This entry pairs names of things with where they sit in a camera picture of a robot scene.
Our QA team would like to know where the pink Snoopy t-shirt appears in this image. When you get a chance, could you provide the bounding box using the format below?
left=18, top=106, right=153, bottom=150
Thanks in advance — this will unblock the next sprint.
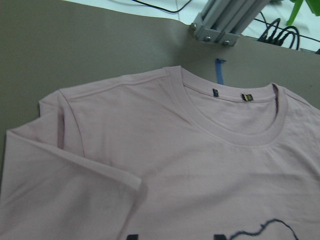
left=0, top=66, right=320, bottom=240

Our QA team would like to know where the aluminium frame post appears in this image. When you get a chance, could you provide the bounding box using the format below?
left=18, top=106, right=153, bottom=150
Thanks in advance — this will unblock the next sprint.
left=190, top=0, right=269, bottom=46

